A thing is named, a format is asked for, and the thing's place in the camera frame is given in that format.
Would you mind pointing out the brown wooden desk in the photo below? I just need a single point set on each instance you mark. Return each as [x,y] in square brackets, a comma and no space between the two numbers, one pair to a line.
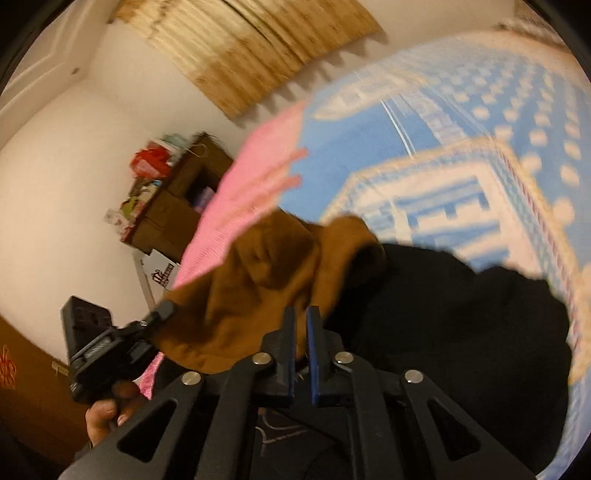
[175,203]

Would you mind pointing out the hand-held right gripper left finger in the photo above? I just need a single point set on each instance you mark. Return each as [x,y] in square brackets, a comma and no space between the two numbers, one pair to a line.
[290,364]

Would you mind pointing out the red gift bag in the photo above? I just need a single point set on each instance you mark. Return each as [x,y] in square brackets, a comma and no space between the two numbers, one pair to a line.
[150,161]

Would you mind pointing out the white paper shopping bag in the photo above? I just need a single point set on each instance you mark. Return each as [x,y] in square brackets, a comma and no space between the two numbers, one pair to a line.
[159,272]

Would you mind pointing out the brown wooden door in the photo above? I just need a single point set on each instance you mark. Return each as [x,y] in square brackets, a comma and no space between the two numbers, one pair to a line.
[32,397]

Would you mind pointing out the beige window curtain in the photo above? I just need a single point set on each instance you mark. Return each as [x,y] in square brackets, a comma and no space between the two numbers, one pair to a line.
[240,55]

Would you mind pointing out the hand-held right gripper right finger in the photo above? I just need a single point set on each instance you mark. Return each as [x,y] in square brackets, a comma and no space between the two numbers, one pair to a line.
[314,364]

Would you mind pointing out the bed with pink-blue cover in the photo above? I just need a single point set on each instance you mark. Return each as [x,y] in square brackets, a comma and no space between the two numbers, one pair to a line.
[415,138]

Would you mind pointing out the person's left hand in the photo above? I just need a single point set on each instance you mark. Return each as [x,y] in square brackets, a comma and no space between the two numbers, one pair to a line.
[104,417]

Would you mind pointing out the black hooded jacket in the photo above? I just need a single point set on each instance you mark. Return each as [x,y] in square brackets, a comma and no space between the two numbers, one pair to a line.
[438,323]

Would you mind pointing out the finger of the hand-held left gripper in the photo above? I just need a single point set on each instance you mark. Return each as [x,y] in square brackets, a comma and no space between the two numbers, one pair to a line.
[159,313]

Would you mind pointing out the purple printed box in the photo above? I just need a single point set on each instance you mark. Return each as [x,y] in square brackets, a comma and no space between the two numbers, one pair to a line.
[205,198]

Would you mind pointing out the white upright carton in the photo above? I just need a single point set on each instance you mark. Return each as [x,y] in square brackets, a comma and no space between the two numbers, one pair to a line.
[113,217]

